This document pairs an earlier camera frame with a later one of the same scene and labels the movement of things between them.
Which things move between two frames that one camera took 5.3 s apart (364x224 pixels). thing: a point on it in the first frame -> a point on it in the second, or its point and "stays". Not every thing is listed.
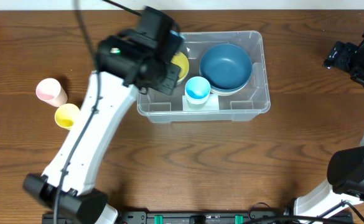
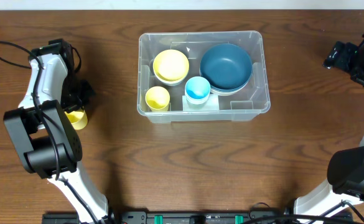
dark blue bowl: x=226 y=66 stays
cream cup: x=196 y=101 stays
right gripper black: x=346 y=63 stays
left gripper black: x=169 y=89 -> x=89 y=91
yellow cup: x=179 y=58 -> x=157 y=99
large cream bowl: x=229 y=93 stays
